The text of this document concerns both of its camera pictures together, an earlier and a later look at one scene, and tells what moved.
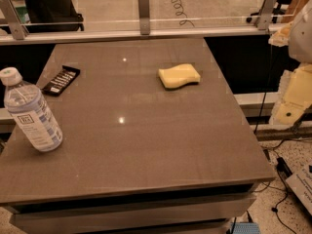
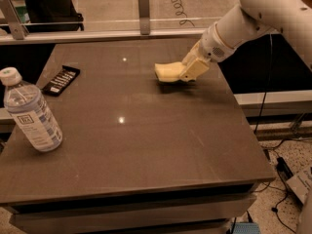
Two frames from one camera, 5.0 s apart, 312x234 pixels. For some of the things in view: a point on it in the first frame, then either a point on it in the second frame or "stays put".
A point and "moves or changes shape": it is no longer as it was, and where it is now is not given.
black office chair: (50, 8) stays put
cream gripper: (301, 39) -> (213, 48)
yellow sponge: (178, 76) moves or changes shape
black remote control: (60, 81) stays put
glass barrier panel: (63, 8) stays put
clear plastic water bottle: (25, 102) stays put
